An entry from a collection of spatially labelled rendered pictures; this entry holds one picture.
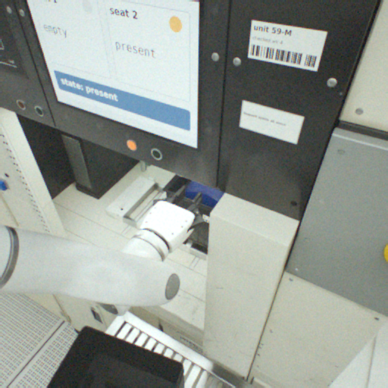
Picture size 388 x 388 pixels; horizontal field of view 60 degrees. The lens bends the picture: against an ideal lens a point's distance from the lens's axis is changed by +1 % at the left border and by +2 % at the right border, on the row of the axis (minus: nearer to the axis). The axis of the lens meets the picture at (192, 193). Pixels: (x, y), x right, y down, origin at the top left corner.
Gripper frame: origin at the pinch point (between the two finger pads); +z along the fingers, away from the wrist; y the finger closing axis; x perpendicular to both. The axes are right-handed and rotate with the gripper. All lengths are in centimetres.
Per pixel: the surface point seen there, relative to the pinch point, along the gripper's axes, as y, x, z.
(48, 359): -64, -119, -31
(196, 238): -0.5, -22.3, 5.3
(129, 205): -30.8, -28.8, 11.1
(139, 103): 0.0, 32.7, -14.6
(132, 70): -0.4, 37.6, -14.5
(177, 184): -10.2, -9.1, 11.1
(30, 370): -68, -119, -39
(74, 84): -12.9, 32.5, -14.4
